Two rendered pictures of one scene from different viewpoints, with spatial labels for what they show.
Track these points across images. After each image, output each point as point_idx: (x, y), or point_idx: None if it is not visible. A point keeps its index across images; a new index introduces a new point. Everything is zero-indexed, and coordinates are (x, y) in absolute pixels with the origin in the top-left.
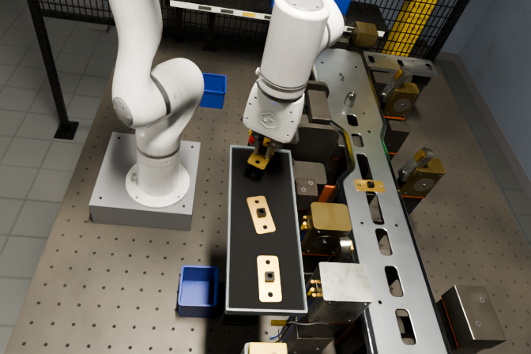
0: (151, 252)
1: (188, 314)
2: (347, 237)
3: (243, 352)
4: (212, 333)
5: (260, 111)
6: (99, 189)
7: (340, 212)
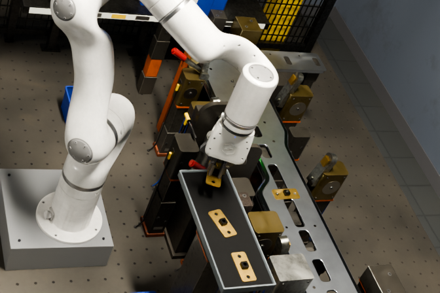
0: (75, 291)
1: None
2: (284, 235)
3: None
4: None
5: (222, 142)
6: (13, 231)
7: (273, 218)
